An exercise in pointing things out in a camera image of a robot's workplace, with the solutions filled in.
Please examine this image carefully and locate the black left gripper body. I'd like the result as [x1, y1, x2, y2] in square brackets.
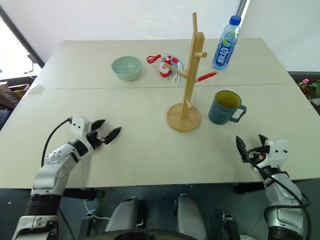
[86, 130, 106, 151]

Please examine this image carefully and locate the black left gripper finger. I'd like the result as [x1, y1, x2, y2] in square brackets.
[103, 126, 123, 146]
[90, 119, 107, 131]

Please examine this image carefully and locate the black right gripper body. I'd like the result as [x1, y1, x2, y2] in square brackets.
[246, 146, 266, 166]

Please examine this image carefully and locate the wooden mug tree stand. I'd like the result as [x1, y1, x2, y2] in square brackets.
[163, 11, 219, 133]

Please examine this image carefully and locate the teal mug with yellow inside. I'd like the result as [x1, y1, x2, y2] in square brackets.
[208, 90, 248, 125]

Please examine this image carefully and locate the light green bowl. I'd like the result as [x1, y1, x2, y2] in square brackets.
[111, 55, 143, 82]

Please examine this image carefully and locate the silver left robot leg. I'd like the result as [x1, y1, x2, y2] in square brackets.
[104, 196, 147, 233]

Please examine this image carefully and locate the silver robot leg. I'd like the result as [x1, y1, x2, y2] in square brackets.
[173, 192, 208, 240]
[104, 196, 147, 233]

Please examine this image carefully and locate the red pen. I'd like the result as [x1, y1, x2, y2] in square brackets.
[197, 71, 219, 82]

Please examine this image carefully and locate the red white santa pouch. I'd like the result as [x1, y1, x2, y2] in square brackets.
[159, 56, 180, 80]

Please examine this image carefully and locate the silver right robot leg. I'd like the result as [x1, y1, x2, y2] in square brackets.
[173, 192, 208, 240]

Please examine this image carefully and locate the brown wooden crate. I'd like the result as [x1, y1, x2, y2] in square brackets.
[0, 83, 31, 110]

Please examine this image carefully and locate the blue plastic drink bottle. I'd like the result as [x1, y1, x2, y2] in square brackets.
[211, 14, 242, 71]

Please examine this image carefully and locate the dark rounded robot waist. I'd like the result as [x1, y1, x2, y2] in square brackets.
[82, 228, 201, 240]

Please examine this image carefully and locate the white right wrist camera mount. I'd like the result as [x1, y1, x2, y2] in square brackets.
[257, 139, 289, 169]

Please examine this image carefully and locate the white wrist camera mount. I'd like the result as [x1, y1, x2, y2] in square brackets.
[257, 139, 289, 169]
[70, 115, 93, 139]

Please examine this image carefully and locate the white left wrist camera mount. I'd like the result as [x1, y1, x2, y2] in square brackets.
[70, 115, 93, 139]

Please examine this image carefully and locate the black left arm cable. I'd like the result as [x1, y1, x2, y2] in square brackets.
[41, 117, 73, 168]

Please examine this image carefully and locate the black table bracket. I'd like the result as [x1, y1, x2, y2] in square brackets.
[61, 187, 105, 201]

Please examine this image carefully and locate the thin white cable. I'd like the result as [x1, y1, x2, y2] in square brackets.
[84, 198, 111, 222]

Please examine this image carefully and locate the red lanyard cord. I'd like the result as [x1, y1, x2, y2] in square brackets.
[146, 53, 168, 64]

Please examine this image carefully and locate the white cord loop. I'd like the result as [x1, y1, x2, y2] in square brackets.
[171, 59, 185, 87]

